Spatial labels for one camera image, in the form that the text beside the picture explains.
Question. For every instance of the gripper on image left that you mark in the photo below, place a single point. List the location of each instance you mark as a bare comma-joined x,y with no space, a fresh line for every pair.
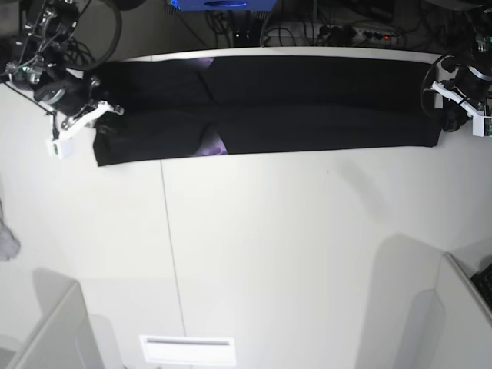
71,97

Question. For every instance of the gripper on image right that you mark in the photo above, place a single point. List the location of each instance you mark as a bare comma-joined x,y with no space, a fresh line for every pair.
470,83

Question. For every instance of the black T-shirt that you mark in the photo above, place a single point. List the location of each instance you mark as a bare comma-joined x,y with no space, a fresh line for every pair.
259,104

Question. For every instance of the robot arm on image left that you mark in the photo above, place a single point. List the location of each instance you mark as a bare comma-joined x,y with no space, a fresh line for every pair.
45,54

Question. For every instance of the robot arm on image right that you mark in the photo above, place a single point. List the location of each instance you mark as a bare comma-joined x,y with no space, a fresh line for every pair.
466,40

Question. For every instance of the blue device at top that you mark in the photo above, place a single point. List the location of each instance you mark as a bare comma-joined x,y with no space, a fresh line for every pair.
233,5

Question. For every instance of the white power strip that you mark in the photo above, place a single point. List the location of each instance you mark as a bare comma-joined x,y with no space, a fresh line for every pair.
354,34

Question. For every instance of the grey cloth at left edge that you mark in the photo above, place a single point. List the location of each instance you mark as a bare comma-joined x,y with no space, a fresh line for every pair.
9,245

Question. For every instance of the black keyboard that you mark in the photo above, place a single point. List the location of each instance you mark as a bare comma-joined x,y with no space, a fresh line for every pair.
483,283

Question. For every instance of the white partition lower right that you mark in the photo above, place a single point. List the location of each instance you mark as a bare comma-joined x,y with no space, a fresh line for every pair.
466,338

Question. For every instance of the white box lower left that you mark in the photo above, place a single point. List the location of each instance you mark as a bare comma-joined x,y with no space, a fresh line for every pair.
63,338

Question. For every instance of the white slotted tray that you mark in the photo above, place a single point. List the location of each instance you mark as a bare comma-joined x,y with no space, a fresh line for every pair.
193,351

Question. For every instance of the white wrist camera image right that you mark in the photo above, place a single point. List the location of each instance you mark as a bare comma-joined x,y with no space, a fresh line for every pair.
480,116

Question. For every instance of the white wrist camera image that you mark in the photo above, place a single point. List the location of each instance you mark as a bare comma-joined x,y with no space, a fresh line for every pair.
60,142
480,116

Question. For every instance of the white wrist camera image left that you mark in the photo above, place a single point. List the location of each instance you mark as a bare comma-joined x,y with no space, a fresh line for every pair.
60,142

